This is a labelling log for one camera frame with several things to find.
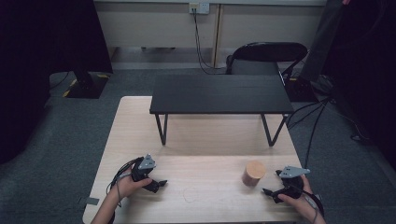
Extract person's left hand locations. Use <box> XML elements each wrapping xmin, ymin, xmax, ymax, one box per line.
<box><xmin>115</xmin><ymin>173</ymin><xmax>154</xmax><ymax>201</ymax></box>

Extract black folding chair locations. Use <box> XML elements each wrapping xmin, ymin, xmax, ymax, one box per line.
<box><xmin>225</xmin><ymin>41</ymin><xmax>309</xmax><ymax>86</ymax></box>

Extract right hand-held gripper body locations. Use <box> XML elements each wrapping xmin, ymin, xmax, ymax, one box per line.
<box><xmin>275</xmin><ymin>165</ymin><xmax>312</xmax><ymax>201</ymax></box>

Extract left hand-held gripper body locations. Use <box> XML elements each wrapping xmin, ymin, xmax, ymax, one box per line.
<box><xmin>131</xmin><ymin>153</ymin><xmax>158</xmax><ymax>183</ymax></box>

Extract person's right hand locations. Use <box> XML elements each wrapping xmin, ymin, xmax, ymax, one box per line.
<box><xmin>277</xmin><ymin>175</ymin><xmax>315</xmax><ymax>217</ymax></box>

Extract black curtain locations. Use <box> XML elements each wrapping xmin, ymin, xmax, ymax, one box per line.
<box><xmin>0</xmin><ymin>0</ymin><xmax>114</xmax><ymax>165</ymax></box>
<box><xmin>321</xmin><ymin>0</ymin><xmax>396</xmax><ymax>171</ymax></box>

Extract white wall socket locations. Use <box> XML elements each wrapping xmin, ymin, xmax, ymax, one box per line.
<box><xmin>188</xmin><ymin>2</ymin><xmax>211</xmax><ymax>15</ymax></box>

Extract black floor cables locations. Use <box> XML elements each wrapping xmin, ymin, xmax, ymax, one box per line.
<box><xmin>285</xmin><ymin>96</ymin><xmax>332</xmax><ymax>170</ymax></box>

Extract wooden cylinder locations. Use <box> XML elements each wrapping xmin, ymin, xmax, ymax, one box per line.
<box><xmin>241</xmin><ymin>160</ymin><xmax>267</xmax><ymax>188</ymax></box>

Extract black metal rack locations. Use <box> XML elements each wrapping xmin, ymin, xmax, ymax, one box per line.
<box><xmin>148</xmin><ymin>74</ymin><xmax>295</xmax><ymax>147</ymax></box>

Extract grey tape piece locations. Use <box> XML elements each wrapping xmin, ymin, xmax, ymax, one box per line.
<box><xmin>83</xmin><ymin>196</ymin><xmax>101</xmax><ymax>206</ymax></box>

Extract black stand base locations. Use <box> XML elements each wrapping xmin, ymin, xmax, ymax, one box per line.
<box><xmin>283</xmin><ymin>76</ymin><xmax>319</xmax><ymax>104</ymax></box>
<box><xmin>62</xmin><ymin>70</ymin><xmax>110</xmax><ymax>100</ymax></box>

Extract right hand-held gripper cable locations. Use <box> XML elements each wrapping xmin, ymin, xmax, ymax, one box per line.
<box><xmin>289</xmin><ymin>184</ymin><xmax>325</xmax><ymax>224</ymax></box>

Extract black power cable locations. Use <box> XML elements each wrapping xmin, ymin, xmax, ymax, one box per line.
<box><xmin>191</xmin><ymin>8</ymin><xmax>229</xmax><ymax>76</ymax></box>

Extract left hand-held gripper cable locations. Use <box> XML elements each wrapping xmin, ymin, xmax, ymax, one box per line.
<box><xmin>106</xmin><ymin>157</ymin><xmax>143</xmax><ymax>208</ymax></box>

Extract dark grey stand column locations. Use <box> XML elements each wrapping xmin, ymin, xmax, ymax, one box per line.
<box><xmin>299</xmin><ymin>0</ymin><xmax>347</xmax><ymax>84</ymax></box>

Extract hand-held gripper cable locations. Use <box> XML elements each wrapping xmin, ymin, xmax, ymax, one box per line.
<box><xmin>106</xmin><ymin>157</ymin><xmax>143</xmax><ymax>208</ymax></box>
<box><xmin>289</xmin><ymin>184</ymin><xmax>325</xmax><ymax>224</ymax></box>

